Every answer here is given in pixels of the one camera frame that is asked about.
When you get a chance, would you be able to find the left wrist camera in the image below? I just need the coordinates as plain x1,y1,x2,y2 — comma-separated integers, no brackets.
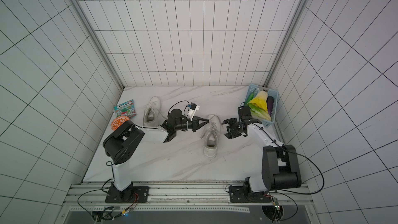
188,102,200,121

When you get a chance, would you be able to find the orange patterned bowl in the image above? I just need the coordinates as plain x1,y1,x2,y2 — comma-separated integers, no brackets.
110,116,130,131

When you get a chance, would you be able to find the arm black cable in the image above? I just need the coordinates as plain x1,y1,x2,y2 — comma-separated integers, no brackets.
264,149,325,222
77,161,139,222

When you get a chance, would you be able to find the purple eggplant toy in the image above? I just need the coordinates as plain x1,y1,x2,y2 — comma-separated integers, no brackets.
266,96,274,116

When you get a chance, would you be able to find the green chili pepper toy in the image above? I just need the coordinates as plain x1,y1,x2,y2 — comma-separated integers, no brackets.
245,90,258,105

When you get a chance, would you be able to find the light blue plastic basket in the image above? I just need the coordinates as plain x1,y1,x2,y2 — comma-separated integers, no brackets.
240,84,279,128

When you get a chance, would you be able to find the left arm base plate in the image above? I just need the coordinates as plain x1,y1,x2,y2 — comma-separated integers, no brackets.
105,185,150,204

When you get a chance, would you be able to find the green snack packet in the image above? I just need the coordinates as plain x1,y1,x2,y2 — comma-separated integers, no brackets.
114,100,136,118

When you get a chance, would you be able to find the aluminium mounting rail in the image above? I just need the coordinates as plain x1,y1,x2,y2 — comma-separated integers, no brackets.
62,180,315,214

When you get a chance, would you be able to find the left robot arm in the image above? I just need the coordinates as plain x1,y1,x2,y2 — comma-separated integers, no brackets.
103,109,209,192

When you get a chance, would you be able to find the white sneaker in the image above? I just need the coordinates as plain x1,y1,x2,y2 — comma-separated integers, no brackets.
202,115,221,158
143,96,161,127

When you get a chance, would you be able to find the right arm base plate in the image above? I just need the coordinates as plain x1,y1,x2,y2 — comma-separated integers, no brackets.
226,185,272,203

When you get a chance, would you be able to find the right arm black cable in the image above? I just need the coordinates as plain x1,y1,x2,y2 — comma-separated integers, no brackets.
264,149,325,222

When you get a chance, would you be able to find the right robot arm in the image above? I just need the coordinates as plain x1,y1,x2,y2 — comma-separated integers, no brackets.
221,106,302,192

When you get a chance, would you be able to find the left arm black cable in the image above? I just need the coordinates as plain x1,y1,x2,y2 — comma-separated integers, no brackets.
77,161,139,222

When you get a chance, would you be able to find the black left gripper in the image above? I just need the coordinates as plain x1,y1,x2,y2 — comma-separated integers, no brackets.
176,116,209,132

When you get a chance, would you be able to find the green lettuce toy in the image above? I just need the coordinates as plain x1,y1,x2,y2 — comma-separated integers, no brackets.
248,103,272,121

